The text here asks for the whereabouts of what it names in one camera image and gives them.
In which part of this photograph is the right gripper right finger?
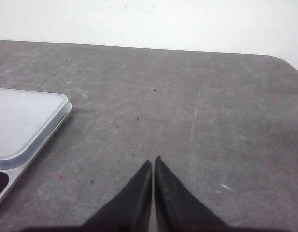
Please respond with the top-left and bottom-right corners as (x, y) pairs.
(154, 156), (229, 232)

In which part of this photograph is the silver digital kitchen scale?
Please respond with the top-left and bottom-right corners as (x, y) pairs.
(0, 88), (72, 203)

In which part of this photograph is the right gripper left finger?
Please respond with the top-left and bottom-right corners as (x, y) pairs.
(83, 160), (152, 232)

